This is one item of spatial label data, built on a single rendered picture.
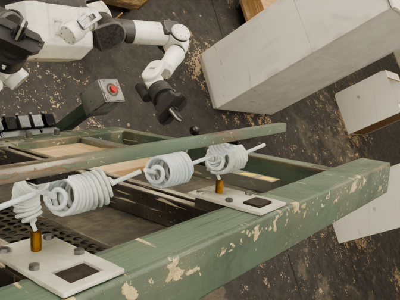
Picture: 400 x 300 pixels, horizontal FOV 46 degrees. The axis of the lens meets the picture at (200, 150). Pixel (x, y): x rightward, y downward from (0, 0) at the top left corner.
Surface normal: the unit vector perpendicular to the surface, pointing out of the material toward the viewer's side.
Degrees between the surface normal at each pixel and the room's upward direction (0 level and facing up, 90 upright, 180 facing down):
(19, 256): 60
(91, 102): 90
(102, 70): 0
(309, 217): 30
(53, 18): 23
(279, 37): 90
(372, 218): 90
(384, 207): 90
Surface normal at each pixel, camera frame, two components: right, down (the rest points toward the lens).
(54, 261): 0.04, -0.98
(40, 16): 0.77, 0.03
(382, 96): -0.68, -0.02
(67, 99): 0.69, -0.36
